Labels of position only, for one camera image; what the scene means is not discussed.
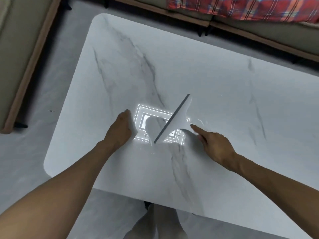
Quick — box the white marble table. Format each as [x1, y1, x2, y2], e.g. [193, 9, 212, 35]
[43, 13, 319, 239]

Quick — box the person's right forearm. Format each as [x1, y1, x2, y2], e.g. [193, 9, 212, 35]
[230, 151, 319, 239]

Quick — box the person's left forearm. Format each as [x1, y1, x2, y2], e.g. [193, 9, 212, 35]
[0, 141, 118, 239]

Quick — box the person's right leg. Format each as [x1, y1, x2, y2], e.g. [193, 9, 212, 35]
[174, 209, 195, 239]

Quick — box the red plaid blanket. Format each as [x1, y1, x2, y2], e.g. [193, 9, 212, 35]
[167, 0, 319, 24]

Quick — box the person's left hand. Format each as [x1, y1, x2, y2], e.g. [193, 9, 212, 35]
[102, 109, 133, 153]

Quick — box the white plastic squeegee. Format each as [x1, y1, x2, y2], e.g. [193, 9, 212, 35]
[153, 94, 200, 144]

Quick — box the person's right hand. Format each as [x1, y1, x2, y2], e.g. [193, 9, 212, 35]
[190, 123, 239, 172]

